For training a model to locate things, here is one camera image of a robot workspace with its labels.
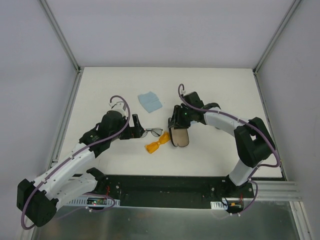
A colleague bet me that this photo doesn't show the metal frame clear glasses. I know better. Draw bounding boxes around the metal frame clear glasses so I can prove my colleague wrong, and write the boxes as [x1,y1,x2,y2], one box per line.
[141,128,163,138]

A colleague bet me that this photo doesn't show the orange safety glasses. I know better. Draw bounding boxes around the orange safety glasses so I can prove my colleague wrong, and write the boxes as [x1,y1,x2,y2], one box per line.
[144,131,171,154]

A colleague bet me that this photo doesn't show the light blue cloth back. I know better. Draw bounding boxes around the light blue cloth back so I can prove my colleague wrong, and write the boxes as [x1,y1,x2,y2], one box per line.
[137,91,163,113]

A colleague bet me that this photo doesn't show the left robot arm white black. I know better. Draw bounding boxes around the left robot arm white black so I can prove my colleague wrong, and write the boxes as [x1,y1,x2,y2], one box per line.
[16,110,145,230]

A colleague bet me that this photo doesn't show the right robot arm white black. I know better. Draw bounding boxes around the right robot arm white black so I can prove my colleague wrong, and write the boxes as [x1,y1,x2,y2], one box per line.
[168,91,276,198]

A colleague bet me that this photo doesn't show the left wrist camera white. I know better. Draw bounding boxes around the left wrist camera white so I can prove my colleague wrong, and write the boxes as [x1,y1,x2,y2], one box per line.
[109,101,127,117]

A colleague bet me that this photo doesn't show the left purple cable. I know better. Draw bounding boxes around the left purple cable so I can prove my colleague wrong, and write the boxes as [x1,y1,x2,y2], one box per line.
[21,94,131,230]

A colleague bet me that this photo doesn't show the purple cable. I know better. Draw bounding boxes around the purple cable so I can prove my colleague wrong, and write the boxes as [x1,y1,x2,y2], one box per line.
[177,83,280,218]
[21,94,131,230]

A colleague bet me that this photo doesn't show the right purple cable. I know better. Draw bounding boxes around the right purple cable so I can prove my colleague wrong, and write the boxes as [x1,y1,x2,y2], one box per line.
[177,83,280,218]

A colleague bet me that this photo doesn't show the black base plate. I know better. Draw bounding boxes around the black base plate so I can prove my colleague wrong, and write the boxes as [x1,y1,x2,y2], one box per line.
[47,168,261,208]

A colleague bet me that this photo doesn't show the left white cable duct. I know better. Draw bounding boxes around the left white cable duct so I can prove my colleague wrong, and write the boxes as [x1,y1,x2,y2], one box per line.
[66,196,120,207]

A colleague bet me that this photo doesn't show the white cable duct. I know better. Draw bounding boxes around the white cable duct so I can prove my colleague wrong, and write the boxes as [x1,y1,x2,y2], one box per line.
[210,201,228,211]
[66,196,120,207]

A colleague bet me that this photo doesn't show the right white cable duct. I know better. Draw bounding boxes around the right white cable duct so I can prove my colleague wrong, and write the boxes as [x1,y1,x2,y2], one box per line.
[210,201,228,211]

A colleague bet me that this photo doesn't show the aluminium front rail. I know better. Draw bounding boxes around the aluminium front rail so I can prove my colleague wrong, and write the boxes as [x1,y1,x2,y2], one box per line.
[31,175,303,201]

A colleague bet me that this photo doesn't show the left aluminium frame post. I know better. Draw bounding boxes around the left aluminium frame post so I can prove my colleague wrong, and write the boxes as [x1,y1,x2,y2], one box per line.
[38,0,82,73]

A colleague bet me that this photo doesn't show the aluminium frame post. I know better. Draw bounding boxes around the aluminium frame post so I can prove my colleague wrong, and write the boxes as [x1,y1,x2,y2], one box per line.
[38,0,82,73]
[252,0,302,75]

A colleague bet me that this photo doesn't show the right aluminium frame post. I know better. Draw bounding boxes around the right aluminium frame post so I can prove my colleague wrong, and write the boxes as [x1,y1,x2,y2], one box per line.
[252,0,302,75]

